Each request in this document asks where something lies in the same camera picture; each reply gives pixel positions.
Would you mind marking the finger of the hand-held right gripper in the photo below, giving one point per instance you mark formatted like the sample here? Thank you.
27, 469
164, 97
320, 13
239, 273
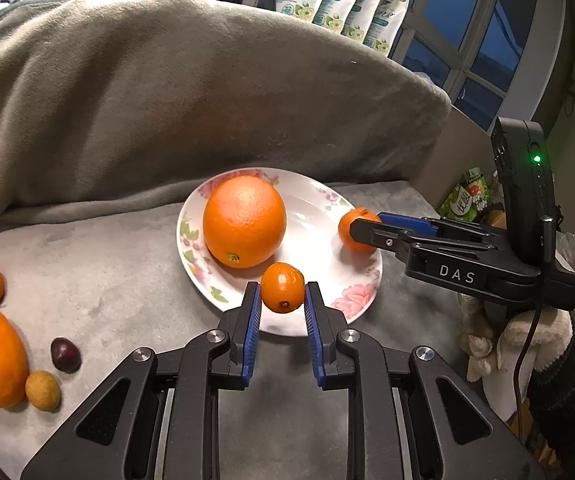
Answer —
407, 223
375, 234

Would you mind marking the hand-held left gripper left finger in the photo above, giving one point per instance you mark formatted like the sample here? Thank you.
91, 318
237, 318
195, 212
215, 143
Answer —
252, 330

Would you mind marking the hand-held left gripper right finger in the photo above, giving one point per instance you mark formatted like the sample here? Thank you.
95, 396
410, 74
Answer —
313, 330

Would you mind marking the small smooth mandarin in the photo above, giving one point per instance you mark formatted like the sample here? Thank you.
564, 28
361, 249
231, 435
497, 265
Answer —
356, 215
282, 287

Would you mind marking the floral white plate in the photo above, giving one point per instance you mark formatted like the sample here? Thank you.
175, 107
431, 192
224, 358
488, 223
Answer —
312, 210

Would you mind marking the dark purple round fruit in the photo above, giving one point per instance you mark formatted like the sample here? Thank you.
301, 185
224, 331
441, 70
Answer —
65, 355

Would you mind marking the brown kiwi fruit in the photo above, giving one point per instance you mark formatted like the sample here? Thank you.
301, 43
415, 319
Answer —
42, 391

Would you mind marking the person's right forearm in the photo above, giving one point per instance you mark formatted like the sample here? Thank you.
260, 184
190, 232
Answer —
567, 385

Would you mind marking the person's right hand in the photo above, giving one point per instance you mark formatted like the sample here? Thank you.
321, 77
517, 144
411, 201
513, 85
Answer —
512, 355

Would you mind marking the green snack packet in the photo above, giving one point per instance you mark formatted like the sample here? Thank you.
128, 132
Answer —
465, 197

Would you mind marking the large round orange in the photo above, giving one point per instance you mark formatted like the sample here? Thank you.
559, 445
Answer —
242, 220

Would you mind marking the grey plush mat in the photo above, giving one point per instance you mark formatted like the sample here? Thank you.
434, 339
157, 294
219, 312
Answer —
92, 270

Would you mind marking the white-framed window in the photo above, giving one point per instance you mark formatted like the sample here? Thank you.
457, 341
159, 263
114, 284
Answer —
552, 20

